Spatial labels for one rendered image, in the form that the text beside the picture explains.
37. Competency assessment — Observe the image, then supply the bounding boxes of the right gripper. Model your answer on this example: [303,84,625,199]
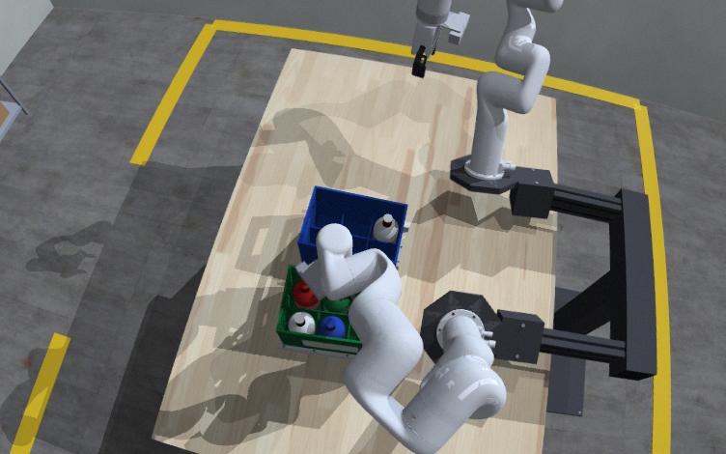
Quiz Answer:
[411,15,441,78]

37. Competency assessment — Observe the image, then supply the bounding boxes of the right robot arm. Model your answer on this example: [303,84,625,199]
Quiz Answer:
[416,0,563,181]

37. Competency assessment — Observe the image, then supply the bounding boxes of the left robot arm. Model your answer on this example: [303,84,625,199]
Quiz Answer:
[295,223,506,454]

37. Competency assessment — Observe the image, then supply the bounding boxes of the green bottle crate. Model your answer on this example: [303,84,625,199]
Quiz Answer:
[276,265,363,355]

